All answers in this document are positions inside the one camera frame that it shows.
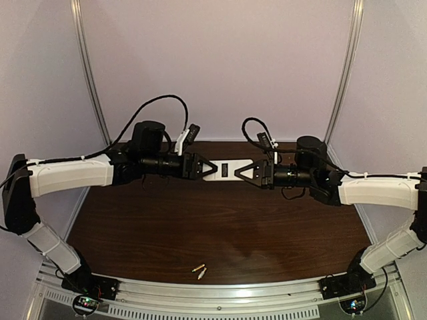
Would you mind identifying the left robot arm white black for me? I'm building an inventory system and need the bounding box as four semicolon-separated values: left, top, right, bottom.
2;121;218;296

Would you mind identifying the white red remote control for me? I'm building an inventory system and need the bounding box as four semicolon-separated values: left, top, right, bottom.
203;159;254;182

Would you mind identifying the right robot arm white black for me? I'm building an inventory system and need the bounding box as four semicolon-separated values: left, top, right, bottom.
234;136;426;295

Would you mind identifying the circuit board with led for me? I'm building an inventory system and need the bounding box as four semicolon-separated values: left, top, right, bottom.
338;295;367;315
71;295;100;317

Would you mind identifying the left aluminium frame post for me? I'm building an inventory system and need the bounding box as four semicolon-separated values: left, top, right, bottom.
70;0;111;145

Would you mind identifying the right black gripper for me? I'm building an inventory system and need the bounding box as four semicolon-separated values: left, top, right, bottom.
235;159;316;191

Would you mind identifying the left circuit board with LED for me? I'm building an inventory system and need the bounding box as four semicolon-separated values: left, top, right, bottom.
71;295;100;317

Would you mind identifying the right black camera cable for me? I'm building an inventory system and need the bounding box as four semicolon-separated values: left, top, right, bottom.
242;117;424;179

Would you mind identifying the left black camera cable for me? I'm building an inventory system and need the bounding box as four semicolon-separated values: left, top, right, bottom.
0;95;189;187

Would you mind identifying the aluminium frame post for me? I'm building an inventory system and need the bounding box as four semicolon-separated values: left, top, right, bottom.
70;0;111;145
322;0;365;144

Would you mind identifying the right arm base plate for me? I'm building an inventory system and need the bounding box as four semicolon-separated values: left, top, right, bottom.
318;273;376;300

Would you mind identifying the white-tipped AAA battery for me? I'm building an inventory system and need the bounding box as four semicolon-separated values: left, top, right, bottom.
197;267;207;280

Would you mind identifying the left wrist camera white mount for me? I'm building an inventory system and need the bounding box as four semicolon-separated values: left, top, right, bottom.
174;124;200;156

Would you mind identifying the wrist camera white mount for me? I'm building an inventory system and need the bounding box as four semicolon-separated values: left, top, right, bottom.
174;124;200;156
257;132;279;165

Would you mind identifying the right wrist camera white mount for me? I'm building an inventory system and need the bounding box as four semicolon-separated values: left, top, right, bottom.
257;132;279;165

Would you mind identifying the right aluminium frame post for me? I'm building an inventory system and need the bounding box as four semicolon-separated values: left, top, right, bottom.
322;0;365;144

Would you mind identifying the gold AAA battery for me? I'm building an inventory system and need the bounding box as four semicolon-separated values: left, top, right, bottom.
191;263;205;273

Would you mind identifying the black camera cable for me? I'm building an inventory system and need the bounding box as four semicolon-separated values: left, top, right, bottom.
242;117;424;179
0;95;189;187

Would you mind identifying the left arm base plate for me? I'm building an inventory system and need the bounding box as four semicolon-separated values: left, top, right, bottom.
61;273;119;301

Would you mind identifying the right circuit board with LED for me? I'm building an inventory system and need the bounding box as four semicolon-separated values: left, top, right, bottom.
338;295;367;315

